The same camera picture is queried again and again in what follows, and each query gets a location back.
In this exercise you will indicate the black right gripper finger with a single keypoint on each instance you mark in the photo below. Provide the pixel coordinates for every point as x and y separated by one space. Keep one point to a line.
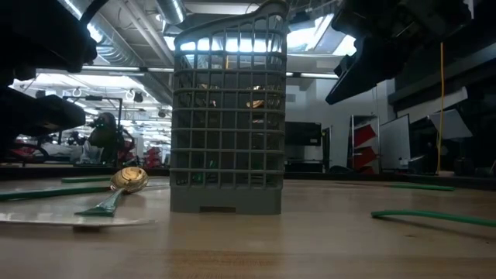
346 66
372 69

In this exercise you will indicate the grey plastic cutlery basket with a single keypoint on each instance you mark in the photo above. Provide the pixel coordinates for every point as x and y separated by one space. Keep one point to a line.
228 201

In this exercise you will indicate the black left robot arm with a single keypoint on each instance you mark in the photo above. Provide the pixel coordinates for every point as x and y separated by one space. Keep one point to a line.
38 31

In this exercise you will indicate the rack with red bins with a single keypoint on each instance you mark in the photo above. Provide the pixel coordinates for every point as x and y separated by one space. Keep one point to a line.
364 135

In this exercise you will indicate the black robot arms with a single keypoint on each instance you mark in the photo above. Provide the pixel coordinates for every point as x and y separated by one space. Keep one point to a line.
104 135

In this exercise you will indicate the whiteboard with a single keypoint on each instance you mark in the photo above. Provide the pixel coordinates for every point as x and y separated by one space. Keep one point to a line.
395 143

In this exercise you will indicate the black monitor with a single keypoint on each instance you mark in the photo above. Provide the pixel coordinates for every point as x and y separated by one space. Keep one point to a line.
304 133

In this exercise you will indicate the white panel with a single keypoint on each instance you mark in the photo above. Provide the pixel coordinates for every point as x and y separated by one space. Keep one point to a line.
453 124

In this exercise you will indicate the silver ventilation duct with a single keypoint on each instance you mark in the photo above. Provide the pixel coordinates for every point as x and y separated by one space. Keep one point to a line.
172 11
116 46

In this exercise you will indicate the black table frame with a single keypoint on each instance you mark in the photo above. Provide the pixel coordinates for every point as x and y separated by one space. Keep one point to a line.
348 176

